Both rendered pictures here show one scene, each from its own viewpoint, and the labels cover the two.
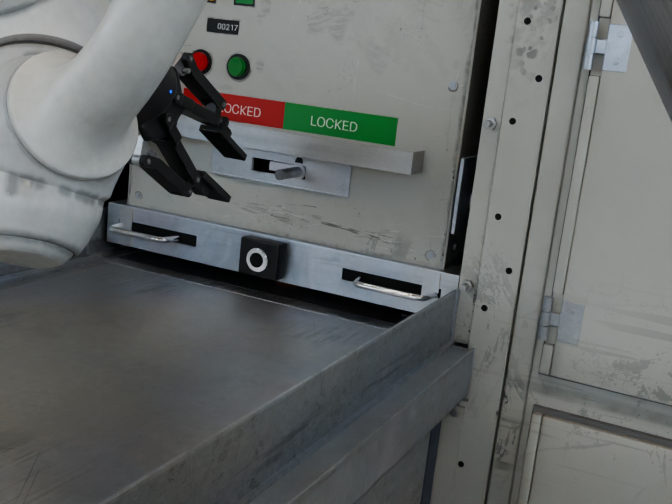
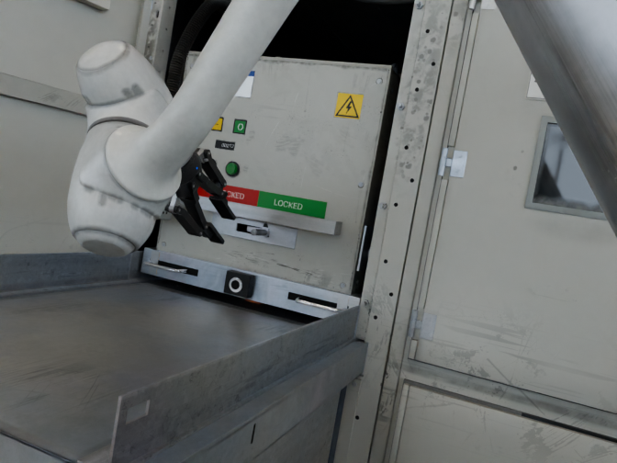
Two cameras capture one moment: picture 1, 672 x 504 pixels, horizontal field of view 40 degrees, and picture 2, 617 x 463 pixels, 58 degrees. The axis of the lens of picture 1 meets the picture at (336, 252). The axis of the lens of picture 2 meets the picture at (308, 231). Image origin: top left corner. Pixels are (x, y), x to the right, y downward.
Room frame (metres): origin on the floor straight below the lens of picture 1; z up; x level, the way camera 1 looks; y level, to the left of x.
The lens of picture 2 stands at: (-0.01, 0.02, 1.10)
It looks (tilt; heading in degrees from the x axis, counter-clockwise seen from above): 3 degrees down; 357
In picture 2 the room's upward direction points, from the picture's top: 10 degrees clockwise
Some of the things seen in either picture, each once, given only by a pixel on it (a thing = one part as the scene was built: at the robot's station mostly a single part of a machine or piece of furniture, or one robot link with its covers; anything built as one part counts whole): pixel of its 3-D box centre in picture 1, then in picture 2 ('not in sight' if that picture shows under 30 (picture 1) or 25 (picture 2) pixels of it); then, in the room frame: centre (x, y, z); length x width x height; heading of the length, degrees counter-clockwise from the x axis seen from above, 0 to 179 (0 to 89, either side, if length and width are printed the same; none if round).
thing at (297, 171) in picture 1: (291, 166); (261, 228); (1.17, 0.07, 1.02); 0.06 x 0.02 x 0.04; 156
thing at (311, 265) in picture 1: (275, 254); (246, 283); (1.22, 0.08, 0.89); 0.54 x 0.05 x 0.06; 66
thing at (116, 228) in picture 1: (144, 232); (165, 266); (1.26, 0.27, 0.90); 0.11 x 0.05 x 0.01; 66
